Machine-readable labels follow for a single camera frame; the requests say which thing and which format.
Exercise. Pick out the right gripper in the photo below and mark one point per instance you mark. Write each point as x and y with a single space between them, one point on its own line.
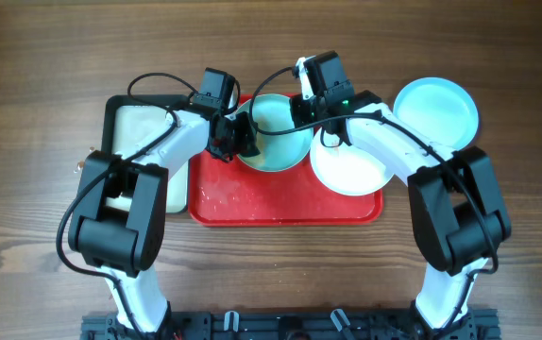
296 106

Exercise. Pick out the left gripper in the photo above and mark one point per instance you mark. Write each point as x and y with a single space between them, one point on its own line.
244 142

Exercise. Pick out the mint green plate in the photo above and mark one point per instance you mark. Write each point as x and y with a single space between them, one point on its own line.
277 153

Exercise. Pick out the light blue plate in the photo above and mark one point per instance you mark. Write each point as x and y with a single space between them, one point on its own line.
440 109

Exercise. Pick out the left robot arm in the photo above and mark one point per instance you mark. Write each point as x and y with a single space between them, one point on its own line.
114 227

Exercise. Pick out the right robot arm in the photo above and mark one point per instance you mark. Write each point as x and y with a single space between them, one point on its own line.
458 212

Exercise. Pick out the red plastic tray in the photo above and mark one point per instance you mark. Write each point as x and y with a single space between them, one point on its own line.
234 194

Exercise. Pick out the black water basin tray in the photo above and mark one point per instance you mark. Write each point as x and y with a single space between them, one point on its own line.
125 124

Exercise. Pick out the white plate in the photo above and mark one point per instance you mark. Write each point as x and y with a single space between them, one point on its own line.
346 170

